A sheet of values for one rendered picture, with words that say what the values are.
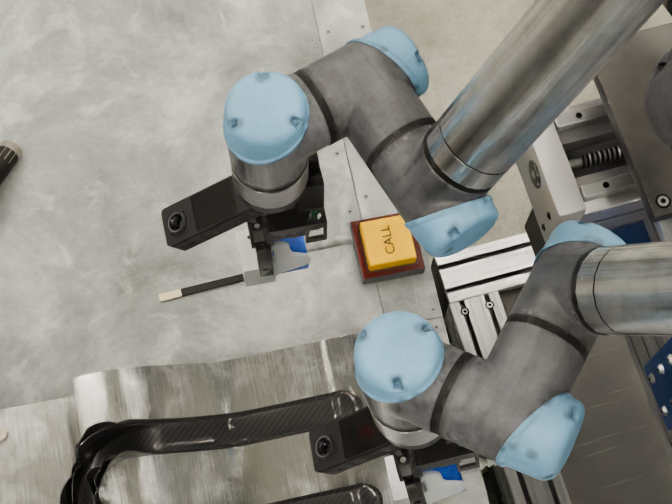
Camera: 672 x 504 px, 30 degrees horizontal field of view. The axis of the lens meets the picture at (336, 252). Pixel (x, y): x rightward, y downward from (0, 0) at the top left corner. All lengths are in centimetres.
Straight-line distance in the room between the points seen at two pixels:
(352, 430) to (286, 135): 31
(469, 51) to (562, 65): 167
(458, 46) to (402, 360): 167
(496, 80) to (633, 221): 55
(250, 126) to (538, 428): 35
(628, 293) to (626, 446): 120
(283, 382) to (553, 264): 47
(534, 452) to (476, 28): 173
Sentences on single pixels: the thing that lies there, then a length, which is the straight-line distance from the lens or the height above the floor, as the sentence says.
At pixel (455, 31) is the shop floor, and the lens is 267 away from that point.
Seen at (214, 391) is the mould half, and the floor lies 89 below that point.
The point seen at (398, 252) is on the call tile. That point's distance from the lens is 155.
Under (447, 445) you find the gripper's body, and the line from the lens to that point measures 123.
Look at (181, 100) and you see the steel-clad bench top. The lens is 168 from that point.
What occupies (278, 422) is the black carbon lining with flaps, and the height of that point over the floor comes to 88.
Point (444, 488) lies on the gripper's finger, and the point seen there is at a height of 99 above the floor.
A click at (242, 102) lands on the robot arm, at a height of 130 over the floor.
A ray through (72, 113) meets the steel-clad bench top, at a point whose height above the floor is 80.
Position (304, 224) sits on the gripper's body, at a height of 109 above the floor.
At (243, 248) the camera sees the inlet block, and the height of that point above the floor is 96.
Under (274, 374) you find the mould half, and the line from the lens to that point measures 145.
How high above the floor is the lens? 229
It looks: 70 degrees down
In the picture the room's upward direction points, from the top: 3 degrees clockwise
